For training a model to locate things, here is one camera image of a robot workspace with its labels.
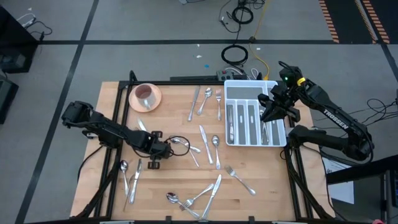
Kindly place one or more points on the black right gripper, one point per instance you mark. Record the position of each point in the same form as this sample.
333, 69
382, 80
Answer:
286, 99

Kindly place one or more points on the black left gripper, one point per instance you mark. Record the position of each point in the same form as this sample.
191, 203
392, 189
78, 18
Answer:
158, 149

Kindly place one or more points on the silver fork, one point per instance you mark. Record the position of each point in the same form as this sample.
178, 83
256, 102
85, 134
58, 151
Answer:
126, 200
242, 183
194, 158
219, 105
202, 192

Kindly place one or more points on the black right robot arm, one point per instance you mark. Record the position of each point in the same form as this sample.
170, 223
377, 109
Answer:
335, 119

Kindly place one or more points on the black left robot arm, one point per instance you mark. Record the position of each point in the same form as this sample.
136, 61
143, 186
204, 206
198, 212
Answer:
105, 129

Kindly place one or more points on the white plastic cutlery tray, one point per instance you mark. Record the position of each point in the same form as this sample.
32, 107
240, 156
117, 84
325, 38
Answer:
245, 92

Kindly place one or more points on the grey power strip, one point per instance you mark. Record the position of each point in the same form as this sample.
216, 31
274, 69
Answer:
225, 75

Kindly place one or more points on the pink round plate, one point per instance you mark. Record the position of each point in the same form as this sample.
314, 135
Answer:
132, 101

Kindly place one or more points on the black flat bar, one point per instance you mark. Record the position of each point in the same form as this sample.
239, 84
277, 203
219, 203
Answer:
192, 78

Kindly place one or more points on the white paper sheet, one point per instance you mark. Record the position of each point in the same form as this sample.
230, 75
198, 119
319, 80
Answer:
342, 193

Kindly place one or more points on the black orange-striped floor mat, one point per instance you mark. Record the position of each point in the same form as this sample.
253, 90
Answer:
348, 18

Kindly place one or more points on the black box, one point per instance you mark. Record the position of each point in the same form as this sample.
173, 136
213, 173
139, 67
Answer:
6, 99

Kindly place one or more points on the pink object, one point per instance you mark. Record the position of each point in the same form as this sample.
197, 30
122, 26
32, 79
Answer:
377, 221

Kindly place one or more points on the black cabinet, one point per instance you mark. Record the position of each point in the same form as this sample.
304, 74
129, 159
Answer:
12, 40

